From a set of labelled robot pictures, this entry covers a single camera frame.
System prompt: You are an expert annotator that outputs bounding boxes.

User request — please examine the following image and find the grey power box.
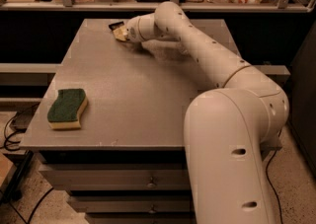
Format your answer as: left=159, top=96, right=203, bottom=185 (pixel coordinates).
left=10, top=111, right=34, bottom=131

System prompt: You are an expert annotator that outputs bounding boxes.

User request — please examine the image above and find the drawer knob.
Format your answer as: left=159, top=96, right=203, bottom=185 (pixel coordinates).
left=148, top=204, right=157, bottom=214
left=147, top=177, right=157, bottom=188

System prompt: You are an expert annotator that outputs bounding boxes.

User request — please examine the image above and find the black cable right floor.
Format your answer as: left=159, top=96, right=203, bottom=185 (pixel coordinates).
left=265, top=148, right=284, bottom=224

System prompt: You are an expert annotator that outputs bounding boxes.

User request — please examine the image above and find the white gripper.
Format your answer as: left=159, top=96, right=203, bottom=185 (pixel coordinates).
left=113, top=17, right=142, bottom=42

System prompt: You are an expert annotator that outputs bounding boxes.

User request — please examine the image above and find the top drawer knob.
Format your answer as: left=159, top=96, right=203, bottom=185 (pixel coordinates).
left=147, top=177, right=157, bottom=188

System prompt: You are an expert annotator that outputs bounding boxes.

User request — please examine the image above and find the green and yellow sponge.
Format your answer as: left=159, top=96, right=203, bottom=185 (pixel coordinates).
left=47, top=89, right=88, bottom=130

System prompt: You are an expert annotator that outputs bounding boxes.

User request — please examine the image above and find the black cables left floor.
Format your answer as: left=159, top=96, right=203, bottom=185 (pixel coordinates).
left=0, top=103, right=55, bottom=224

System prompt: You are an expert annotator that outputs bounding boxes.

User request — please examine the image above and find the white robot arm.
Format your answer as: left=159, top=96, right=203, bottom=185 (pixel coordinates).
left=110, top=2, right=289, bottom=224

